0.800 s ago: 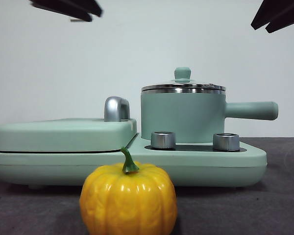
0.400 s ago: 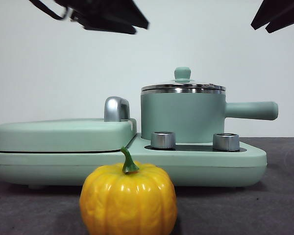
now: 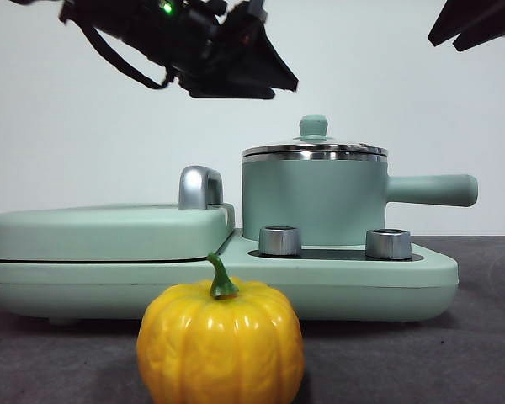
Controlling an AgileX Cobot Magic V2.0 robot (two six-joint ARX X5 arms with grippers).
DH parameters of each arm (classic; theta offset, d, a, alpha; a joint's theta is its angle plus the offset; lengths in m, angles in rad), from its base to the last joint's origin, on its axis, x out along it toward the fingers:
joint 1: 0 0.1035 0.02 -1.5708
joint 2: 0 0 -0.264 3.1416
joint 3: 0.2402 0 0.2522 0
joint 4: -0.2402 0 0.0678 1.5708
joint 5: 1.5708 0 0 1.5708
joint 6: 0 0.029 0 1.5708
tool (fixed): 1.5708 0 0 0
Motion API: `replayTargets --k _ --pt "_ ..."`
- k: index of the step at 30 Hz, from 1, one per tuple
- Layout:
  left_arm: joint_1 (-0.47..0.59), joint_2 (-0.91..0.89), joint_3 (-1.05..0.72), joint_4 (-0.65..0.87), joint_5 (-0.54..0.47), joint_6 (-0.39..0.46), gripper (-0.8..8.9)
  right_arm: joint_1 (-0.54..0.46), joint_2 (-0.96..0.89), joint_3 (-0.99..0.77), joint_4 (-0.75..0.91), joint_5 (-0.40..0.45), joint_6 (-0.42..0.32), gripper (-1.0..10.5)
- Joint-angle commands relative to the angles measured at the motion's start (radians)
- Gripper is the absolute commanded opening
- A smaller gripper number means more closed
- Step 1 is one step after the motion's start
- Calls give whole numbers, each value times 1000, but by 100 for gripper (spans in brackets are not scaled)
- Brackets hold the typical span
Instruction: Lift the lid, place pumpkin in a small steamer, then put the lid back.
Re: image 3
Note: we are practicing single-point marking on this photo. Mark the glass pot lid green knob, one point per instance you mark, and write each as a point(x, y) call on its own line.
point(314, 127)

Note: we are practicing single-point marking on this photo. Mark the mint green cooker base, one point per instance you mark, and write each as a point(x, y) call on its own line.
point(341, 288)

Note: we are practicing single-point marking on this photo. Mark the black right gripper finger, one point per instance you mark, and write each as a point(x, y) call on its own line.
point(458, 19)
point(492, 29)

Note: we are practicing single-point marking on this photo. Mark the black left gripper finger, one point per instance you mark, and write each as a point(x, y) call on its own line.
point(265, 59)
point(231, 86)

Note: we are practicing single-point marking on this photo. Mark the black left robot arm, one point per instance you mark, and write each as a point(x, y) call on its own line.
point(151, 33)

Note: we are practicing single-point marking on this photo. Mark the silver control knob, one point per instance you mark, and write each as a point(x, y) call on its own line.
point(280, 242)
point(388, 245)

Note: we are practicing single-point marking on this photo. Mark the yellow toy pumpkin green stem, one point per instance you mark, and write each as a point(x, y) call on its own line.
point(219, 349)

